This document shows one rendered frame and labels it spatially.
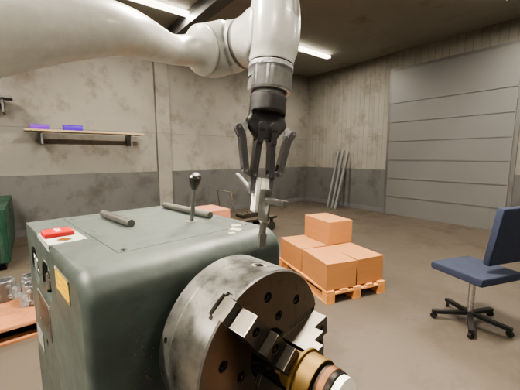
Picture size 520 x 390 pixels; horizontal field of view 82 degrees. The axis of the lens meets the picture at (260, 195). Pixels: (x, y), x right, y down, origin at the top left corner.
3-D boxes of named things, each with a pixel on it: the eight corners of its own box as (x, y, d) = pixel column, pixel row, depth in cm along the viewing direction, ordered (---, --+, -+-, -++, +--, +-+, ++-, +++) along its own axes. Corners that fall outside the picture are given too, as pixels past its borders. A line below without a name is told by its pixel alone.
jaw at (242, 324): (242, 350, 55) (208, 318, 49) (258, 326, 57) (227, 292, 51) (289, 382, 47) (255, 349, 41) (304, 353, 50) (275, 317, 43)
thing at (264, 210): (268, 248, 57) (273, 189, 57) (258, 248, 57) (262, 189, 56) (265, 246, 59) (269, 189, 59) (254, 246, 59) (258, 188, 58)
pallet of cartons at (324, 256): (395, 288, 328) (399, 227, 319) (337, 311, 278) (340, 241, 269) (318, 256, 429) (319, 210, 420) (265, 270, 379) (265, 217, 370)
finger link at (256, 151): (267, 122, 58) (261, 120, 58) (258, 178, 58) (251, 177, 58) (261, 124, 62) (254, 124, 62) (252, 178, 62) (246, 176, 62)
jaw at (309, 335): (267, 326, 59) (302, 299, 67) (269, 347, 60) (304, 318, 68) (313, 351, 52) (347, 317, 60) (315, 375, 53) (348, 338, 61)
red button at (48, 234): (40, 237, 73) (39, 230, 73) (69, 233, 77) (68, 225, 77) (46, 243, 69) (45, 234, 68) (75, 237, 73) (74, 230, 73)
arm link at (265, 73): (243, 69, 63) (241, 97, 63) (256, 53, 54) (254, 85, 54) (282, 77, 66) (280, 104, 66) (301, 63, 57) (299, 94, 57)
